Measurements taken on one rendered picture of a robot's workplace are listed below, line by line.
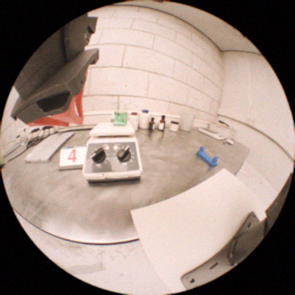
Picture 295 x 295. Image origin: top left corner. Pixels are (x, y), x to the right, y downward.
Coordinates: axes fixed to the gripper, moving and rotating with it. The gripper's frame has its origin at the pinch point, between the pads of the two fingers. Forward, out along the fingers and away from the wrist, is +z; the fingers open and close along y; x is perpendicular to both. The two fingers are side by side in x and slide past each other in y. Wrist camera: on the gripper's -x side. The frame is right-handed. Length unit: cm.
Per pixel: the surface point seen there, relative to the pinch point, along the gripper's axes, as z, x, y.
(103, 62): 19, -62, 7
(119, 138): 9.4, 0.3, -7.7
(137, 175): 6.7, 9.6, -11.0
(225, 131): 26, -14, -115
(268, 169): -23, 45, -157
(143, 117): 35.6, -23.1, -22.8
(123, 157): 6.4, 5.5, -8.4
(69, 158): 12.6, 4.4, 8.1
